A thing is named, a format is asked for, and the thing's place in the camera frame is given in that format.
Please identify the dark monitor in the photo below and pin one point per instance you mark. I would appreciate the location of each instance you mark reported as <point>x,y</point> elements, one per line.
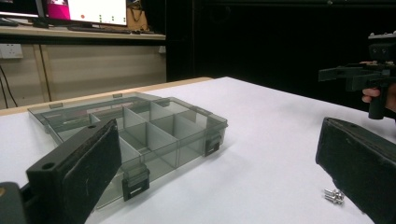
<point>18,6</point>

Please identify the small white wall plate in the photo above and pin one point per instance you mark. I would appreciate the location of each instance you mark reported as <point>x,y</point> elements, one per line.
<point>162,49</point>

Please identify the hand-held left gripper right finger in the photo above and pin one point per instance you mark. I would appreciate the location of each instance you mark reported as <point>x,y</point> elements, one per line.
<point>361,161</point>

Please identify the brown bag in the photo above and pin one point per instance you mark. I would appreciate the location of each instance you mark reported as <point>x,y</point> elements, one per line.
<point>137,17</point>

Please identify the silver screw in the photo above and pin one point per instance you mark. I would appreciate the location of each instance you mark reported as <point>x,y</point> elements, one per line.
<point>332,192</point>
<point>334,200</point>

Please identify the wooden desk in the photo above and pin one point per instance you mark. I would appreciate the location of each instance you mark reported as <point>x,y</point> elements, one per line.
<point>77,34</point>

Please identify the lit white and pink monitor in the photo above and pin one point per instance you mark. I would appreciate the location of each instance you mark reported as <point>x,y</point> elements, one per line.
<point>96,11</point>

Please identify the white wall socket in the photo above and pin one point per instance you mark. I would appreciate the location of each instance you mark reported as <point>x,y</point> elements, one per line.
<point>11,50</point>

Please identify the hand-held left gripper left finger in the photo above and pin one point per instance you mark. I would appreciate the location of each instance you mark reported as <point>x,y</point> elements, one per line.
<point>77,168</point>

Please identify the clear grey compartment box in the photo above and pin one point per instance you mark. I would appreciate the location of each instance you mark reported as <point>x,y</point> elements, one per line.
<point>162,137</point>

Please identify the black curtain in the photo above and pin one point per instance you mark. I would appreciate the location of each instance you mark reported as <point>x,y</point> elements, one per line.
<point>280,40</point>

